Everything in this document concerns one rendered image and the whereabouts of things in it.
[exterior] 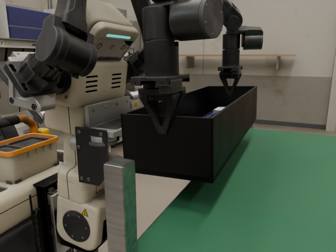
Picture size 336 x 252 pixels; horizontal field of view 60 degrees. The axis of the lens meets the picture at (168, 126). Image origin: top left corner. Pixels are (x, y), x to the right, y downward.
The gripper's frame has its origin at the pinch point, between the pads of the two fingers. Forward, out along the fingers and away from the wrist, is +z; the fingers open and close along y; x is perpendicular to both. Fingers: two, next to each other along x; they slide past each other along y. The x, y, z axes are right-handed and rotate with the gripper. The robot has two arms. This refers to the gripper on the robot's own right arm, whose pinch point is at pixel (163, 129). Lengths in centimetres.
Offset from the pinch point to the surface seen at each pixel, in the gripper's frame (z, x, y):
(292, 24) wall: -70, -10, 517
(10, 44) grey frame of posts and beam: -31, 217, 148
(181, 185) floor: 107, 76, 205
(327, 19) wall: -74, -62, 516
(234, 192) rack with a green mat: 15.8, -10.2, 12.7
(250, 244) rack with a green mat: 16.1, -15.7, -3.8
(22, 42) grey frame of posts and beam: -33, 217, 161
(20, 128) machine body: 43, 202, 136
